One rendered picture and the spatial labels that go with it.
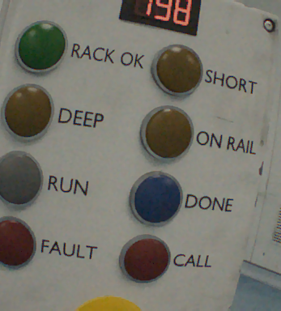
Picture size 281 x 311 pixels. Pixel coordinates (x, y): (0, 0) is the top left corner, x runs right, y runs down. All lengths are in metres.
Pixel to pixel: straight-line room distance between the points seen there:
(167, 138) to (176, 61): 0.04
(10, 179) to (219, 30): 0.15
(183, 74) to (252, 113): 0.05
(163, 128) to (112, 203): 0.05
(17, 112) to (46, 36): 0.04
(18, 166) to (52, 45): 0.07
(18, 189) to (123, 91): 0.08
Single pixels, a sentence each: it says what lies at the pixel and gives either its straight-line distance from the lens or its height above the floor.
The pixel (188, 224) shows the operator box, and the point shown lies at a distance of 0.36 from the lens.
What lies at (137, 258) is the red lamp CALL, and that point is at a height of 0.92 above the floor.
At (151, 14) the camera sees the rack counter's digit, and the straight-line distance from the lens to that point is 0.34.
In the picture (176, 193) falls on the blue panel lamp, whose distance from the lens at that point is 0.34.
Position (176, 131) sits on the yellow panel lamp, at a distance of 0.34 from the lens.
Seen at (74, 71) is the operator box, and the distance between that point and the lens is 0.33.
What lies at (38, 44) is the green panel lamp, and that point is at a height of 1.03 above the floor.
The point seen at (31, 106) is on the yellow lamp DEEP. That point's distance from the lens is 0.32.
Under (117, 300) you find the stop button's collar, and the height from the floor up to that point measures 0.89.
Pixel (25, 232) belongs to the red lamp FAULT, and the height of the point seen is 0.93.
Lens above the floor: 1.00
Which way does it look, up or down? 3 degrees down
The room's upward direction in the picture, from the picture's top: 10 degrees clockwise
